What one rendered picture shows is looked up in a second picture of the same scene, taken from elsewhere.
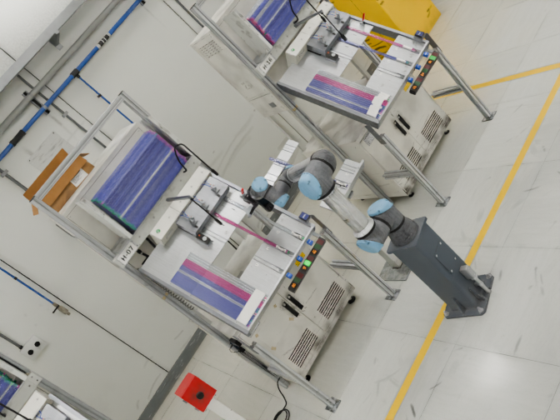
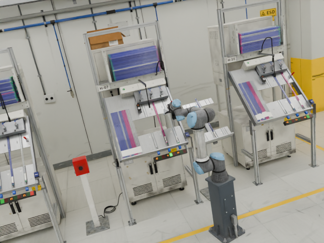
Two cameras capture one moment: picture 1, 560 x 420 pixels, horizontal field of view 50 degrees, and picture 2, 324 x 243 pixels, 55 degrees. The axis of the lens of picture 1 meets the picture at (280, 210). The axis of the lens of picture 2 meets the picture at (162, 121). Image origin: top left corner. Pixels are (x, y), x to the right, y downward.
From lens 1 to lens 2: 0.43 m
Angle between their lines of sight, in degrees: 10
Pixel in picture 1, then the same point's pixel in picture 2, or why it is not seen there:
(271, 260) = (157, 140)
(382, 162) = (246, 143)
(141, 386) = (76, 149)
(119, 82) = (169, 22)
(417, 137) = (272, 146)
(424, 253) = (220, 193)
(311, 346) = (146, 191)
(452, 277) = (224, 215)
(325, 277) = (177, 168)
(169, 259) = (118, 104)
